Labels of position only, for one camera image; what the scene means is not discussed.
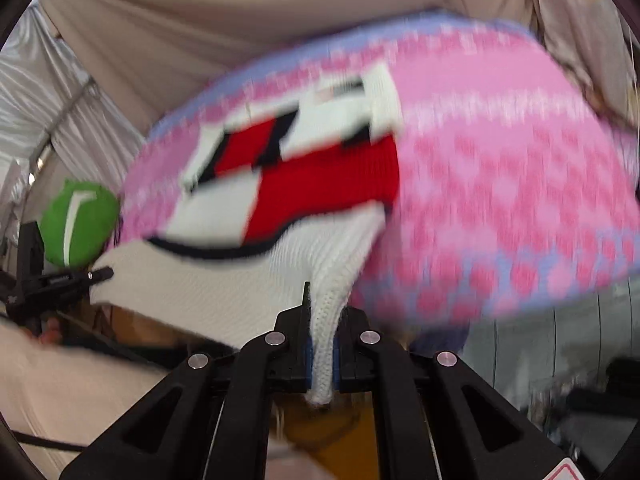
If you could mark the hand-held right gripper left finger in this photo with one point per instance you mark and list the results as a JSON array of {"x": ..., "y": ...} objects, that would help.
[{"x": 299, "y": 360}]

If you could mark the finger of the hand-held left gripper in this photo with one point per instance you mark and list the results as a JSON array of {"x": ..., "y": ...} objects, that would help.
[{"x": 65, "y": 285}]

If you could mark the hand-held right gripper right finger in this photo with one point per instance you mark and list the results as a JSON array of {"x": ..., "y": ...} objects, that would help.
[{"x": 346, "y": 360}]

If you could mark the white red knitted sweater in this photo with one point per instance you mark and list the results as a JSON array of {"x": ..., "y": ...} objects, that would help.
[{"x": 225, "y": 280}]

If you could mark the person's left hand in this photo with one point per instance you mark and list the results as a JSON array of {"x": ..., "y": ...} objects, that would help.
[{"x": 50, "y": 332}]

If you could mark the green cloth with white stripe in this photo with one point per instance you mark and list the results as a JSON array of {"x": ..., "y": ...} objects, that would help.
[{"x": 82, "y": 225}]

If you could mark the yellow brown cloth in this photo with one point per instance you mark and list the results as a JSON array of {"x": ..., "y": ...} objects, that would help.
[{"x": 330, "y": 435}]

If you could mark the person's cream clothing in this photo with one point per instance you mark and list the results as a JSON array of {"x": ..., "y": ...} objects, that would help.
[{"x": 75, "y": 390}]

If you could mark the white pleated curtain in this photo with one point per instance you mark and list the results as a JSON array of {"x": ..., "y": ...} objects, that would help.
[{"x": 45, "y": 110}]

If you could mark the grey ribbed panel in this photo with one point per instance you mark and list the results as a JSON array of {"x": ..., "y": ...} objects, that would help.
[{"x": 545, "y": 340}]

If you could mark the pink patterned knitted blanket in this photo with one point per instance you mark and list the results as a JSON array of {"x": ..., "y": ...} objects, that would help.
[{"x": 500, "y": 185}]

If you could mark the dark equipment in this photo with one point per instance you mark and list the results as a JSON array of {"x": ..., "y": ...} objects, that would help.
[{"x": 595, "y": 410}]

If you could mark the beige fabric drape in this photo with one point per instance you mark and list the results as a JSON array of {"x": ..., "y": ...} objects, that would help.
[{"x": 200, "y": 25}]

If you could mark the beige cloth with orange print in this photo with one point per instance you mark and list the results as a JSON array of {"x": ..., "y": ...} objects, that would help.
[{"x": 585, "y": 35}]

